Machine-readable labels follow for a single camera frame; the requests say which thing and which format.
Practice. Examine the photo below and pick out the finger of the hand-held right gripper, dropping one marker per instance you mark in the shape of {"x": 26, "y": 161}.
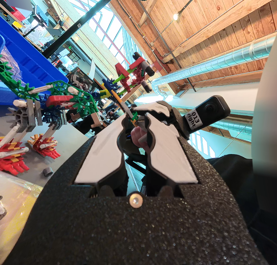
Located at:
{"x": 144, "y": 128}
{"x": 153, "y": 107}

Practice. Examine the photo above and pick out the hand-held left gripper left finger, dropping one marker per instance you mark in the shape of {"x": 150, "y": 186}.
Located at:
{"x": 101, "y": 159}

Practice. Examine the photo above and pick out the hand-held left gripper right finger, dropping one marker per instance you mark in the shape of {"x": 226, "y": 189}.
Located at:
{"x": 173, "y": 159}

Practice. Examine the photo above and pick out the green clip connector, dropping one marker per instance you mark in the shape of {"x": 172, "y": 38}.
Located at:
{"x": 134, "y": 116}

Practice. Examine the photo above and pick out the red toy model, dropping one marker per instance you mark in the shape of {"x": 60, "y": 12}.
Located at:
{"x": 121, "y": 68}

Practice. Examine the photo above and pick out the small multicolour toy model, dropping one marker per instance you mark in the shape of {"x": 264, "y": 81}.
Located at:
{"x": 84, "y": 102}

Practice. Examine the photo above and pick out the red yellow toy assembly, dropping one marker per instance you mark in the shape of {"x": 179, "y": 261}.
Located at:
{"x": 10, "y": 161}

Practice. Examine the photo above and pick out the white curved panel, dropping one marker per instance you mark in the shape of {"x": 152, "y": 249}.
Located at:
{"x": 92, "y": 68}

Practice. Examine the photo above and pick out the black toy box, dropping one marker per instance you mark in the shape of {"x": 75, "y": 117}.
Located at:
{"x": 78, "y": 78}

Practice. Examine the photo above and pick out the skylight window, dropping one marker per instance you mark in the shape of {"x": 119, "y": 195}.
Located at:
{"x": 112, "y": 31}

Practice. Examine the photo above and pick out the bright track spotlight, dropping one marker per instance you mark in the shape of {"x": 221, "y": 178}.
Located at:
{"x": 175, "y": 16}

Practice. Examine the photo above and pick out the blue plastic bin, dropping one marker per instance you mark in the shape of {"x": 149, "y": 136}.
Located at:
{"x": 32, "y": 63}

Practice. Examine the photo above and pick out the blue perforated crate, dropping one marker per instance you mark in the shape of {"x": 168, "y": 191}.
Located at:
{"x": 41, "y": 15}

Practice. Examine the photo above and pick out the red storage crate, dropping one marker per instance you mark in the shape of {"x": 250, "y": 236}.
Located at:
{"x": 19, "y": 11}

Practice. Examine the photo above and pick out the silver spiral duct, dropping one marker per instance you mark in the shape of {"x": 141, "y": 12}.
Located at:
{"x": 227, "y": 124}
{"x": 216, "y": 63}

